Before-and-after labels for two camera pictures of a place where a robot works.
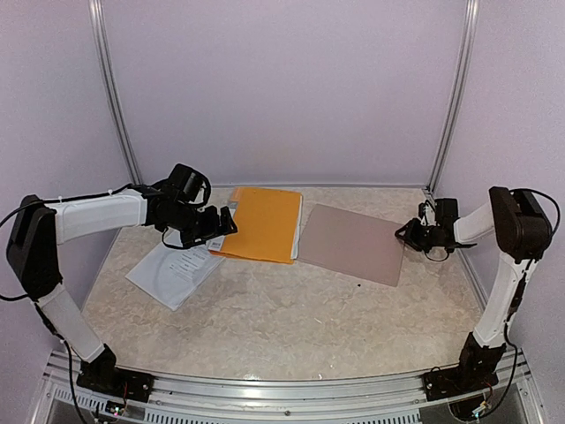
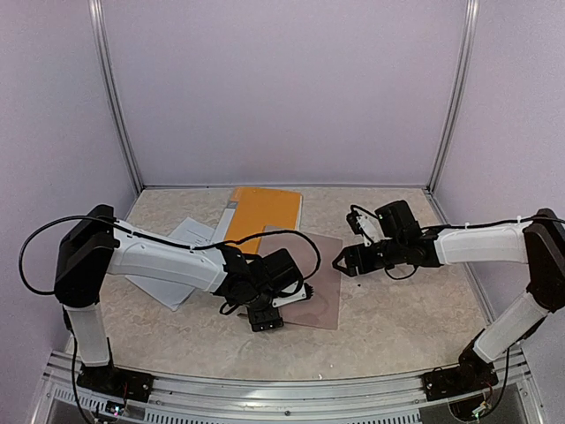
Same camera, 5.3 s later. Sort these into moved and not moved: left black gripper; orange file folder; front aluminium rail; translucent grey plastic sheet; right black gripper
Moved: translucent grey plastic sheet; left black gripper; right black gripper
Not moved: front aluminium rail; orange file folder
